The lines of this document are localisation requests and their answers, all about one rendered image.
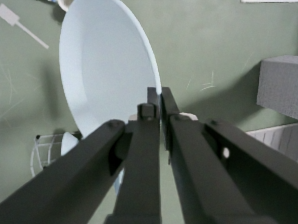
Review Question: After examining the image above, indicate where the white cup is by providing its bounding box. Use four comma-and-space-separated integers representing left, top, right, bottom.
58, 0, 74, 12

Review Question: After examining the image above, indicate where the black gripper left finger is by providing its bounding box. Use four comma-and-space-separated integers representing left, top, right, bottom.
0, 87, 162, 224

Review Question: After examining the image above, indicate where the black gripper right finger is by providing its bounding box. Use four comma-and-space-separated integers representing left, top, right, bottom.
161, 87, 298, 224

